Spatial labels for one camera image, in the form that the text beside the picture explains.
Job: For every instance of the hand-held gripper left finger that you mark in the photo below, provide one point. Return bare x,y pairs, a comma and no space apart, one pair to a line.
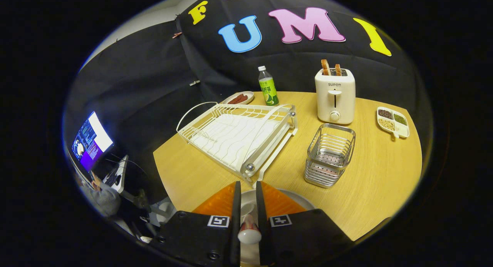
200,236

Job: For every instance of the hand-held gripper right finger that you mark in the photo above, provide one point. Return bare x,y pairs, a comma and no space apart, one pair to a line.
300,236

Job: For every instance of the white round plate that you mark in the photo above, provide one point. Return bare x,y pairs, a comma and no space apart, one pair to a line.
248,197

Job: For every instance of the white divided grain dish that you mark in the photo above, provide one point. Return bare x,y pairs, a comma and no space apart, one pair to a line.
402,130

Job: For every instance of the white computer desk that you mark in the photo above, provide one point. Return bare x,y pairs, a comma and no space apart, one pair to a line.
123,174

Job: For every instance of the red meat slice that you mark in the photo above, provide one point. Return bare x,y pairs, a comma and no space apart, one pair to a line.
235,99
243,99

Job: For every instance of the white toaster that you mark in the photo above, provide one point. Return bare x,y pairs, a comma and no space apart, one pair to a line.
342,101

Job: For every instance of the computer monitor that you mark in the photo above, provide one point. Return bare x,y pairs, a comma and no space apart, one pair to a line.
92,141

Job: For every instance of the green tea bottle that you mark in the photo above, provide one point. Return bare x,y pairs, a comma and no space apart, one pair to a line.
269,91

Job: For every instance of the small beige saucer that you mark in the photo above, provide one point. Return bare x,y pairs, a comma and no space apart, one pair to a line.
250,94

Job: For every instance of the white cloth clip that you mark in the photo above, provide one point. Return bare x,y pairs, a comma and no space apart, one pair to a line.
195,83

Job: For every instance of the black backdrop cloth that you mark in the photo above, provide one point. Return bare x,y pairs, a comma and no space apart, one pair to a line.
308,55

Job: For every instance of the orange cloth clip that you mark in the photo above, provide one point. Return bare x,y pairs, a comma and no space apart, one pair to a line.
177,35

